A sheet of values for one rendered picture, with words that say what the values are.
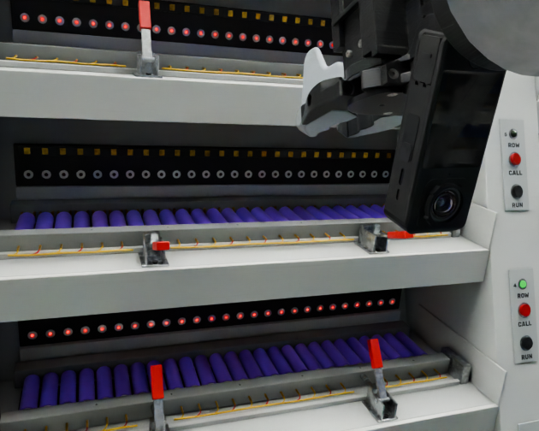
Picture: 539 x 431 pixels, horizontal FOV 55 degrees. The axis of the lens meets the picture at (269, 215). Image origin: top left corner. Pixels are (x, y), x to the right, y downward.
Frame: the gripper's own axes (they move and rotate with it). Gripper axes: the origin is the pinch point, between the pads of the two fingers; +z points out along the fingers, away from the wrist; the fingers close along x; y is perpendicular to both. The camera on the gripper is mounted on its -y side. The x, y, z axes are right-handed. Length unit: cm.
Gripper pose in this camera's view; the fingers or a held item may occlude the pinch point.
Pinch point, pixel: (328, 132)
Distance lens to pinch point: 43.9
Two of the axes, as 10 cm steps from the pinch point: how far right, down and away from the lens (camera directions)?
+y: -0.5, -10.0, 0.7
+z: -3.3, 0.9, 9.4
